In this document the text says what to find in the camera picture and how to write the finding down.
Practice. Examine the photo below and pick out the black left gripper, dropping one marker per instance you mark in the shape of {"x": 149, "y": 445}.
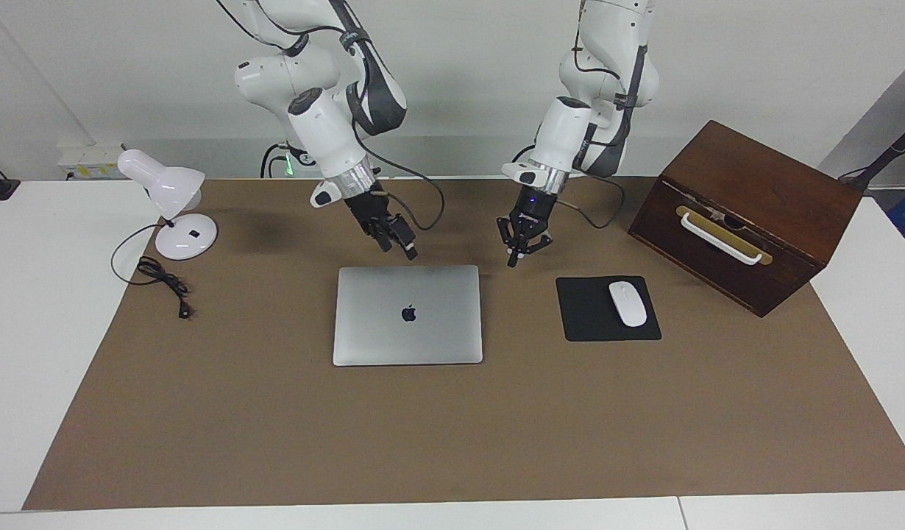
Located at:
{"x": 532, "y": 212}

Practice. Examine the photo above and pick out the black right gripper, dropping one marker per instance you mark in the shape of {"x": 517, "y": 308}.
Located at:
{"x": 371, "y": 213}

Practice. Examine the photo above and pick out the silver laptop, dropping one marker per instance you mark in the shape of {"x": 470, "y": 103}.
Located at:
{"x": 408, "y": 331}

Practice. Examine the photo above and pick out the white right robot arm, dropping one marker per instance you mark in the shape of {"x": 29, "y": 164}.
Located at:
{"x": 327, "y": 125}

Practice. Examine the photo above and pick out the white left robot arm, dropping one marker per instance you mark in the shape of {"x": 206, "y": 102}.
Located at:
{"x": 570, "y": 125}

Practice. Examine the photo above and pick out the black mouse pad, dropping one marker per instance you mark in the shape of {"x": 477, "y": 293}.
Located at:
{"x": 588, "y": 316}

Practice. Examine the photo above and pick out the white computer mouse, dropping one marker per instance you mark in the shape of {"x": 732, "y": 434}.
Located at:
{"x": 627, "y": 303}

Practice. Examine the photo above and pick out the brown paper table mat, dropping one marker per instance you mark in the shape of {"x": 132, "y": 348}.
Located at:
{"x": 452, "y": 434}

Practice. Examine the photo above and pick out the white desk lamp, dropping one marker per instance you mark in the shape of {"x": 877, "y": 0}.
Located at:
{"x": 169, "y": 184}

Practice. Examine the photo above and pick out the dark brown wooden box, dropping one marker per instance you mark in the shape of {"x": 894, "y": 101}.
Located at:
{"x": 791, "y": 213}

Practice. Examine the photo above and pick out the white power strip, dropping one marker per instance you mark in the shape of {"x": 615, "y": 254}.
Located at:
{"x": 88, "y": 160}

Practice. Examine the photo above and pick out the black tripod pole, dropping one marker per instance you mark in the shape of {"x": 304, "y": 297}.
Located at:
{"x": 890, "y": 151}

